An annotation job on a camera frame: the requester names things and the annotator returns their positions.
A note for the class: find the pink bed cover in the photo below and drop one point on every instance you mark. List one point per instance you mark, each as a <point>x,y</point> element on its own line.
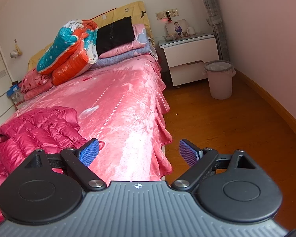
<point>122,106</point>

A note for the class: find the blue storage box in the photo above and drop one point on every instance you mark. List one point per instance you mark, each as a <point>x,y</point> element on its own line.
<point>15,94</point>

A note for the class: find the lavender folded blanket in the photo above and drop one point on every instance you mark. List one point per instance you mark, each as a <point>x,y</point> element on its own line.
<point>148,49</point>

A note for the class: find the magenta down jacket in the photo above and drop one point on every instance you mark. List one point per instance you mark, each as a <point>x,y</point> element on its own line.
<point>51,129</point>

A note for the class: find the wall socket panel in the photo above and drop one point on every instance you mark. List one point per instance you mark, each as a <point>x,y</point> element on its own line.
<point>167,15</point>

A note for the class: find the teal orange folded quilt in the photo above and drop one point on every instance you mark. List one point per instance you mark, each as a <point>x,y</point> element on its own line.
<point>72,53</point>

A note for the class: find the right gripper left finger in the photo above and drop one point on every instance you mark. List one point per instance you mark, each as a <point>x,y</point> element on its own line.
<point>76,165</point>

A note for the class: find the wall hanging ornament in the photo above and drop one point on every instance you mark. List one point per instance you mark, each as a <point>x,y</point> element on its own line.
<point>16,52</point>

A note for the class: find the black folded garment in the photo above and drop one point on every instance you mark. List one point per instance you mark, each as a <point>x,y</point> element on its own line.
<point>114,34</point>

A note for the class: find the white cup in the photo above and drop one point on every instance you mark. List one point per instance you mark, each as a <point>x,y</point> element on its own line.
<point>190,31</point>

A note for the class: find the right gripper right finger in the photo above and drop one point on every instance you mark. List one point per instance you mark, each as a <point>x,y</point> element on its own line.
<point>200,161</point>

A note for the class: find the white nightstand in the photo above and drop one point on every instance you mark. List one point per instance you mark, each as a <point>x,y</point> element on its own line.
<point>186,58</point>

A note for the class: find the pink folded blanket right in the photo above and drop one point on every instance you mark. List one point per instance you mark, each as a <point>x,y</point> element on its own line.
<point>140,40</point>

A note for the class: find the framed child photo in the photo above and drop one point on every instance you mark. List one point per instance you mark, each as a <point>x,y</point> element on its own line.
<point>177,27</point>

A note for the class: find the grey plaid curtain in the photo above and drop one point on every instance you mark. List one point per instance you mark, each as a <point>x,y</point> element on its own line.
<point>216,23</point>

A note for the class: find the pink heart folded blanket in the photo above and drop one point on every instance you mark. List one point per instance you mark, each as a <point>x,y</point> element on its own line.
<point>34,84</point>

